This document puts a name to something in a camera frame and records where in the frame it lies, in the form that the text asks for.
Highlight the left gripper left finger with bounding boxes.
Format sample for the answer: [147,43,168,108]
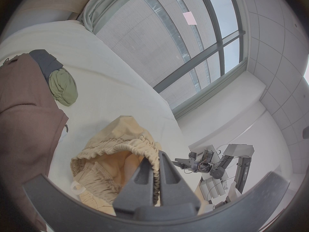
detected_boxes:
[113,156,155,214]

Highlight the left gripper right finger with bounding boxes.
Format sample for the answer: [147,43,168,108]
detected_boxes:
[158,150,201,212]

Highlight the tan shorts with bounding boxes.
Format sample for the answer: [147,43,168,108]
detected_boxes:
[70,115,163,216]

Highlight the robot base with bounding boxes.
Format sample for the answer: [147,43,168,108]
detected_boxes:
[195,175,244,211]

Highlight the bed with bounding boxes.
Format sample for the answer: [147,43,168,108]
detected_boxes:
[0,0,189,217]

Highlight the window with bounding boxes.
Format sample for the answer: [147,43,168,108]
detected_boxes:
[93,0,247,115]

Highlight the green garment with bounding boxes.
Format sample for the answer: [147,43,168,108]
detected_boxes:
[49,68,78,107]

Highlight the brown garment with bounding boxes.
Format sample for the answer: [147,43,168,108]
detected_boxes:
[0,53,70,232]

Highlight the black garment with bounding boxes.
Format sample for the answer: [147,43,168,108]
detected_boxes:
[29,49,64,82]

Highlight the grey-green curtain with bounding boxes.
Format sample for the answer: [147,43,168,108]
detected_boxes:
[81,0,145,32]

